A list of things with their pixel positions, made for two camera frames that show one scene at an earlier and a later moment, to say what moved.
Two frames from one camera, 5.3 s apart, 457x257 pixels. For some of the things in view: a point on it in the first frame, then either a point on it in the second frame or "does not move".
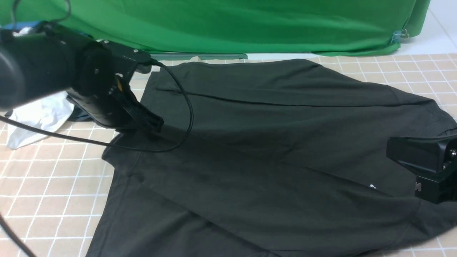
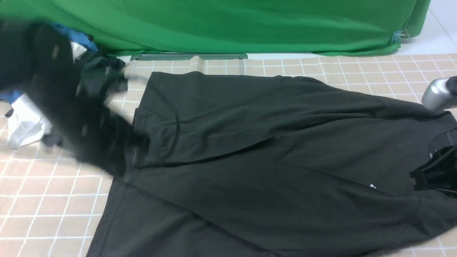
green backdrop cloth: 322,27 does not move
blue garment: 18,25 -> 83,39
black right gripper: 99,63 -> 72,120
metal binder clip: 398,35 does not move
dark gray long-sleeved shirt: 282,159 does not move
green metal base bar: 175,56 does not move
